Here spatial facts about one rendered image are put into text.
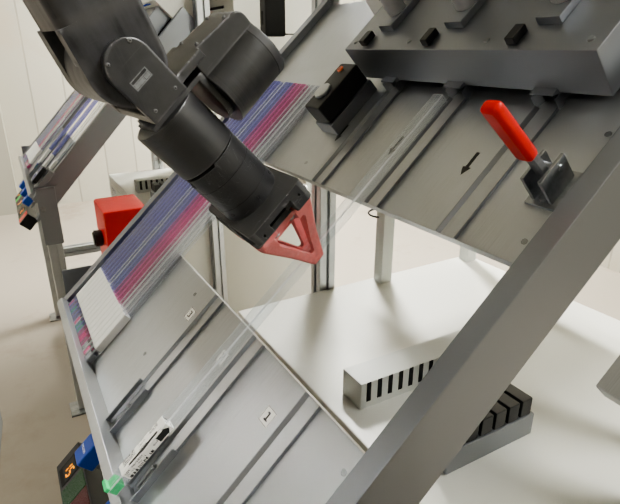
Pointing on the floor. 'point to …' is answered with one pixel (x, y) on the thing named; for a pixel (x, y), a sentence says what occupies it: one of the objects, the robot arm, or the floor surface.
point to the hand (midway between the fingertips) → (310, 252)
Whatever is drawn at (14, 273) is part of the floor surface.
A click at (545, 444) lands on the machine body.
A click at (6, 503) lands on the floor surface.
